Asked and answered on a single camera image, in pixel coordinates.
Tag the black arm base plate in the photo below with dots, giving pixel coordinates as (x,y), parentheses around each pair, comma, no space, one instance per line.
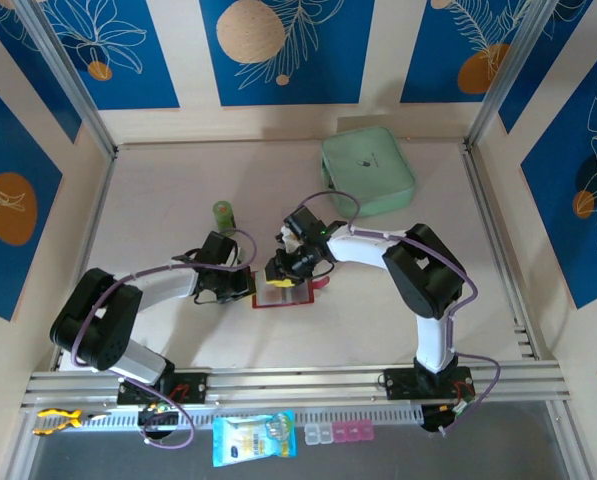
(195,387)
(395,385)

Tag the aluminium table side rail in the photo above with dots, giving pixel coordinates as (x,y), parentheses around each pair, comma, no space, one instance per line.
(98,210)
(490,225)

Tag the aluminium rail beam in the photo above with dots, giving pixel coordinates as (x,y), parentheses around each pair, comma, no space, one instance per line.
(288,382)

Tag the clear pill box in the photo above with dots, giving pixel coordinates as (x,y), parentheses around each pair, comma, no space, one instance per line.
(318,434)

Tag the aluminium frame post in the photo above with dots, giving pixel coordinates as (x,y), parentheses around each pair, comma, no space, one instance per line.
(512,65)
(62,65)

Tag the small green bottle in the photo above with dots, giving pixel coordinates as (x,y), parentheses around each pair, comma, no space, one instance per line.
(223,215)

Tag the mint green zip pouch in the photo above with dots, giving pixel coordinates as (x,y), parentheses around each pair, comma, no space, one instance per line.
(368,170)

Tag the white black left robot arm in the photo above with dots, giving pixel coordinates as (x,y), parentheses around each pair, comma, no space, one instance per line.
(168,285)

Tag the yellow black pliers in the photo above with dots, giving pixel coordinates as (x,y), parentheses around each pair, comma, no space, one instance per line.
(58,421)

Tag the pink pill box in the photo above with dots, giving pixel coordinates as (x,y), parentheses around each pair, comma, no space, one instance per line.
(353,432)

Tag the blue snack packet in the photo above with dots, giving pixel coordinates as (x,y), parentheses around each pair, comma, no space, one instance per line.
(253,440)

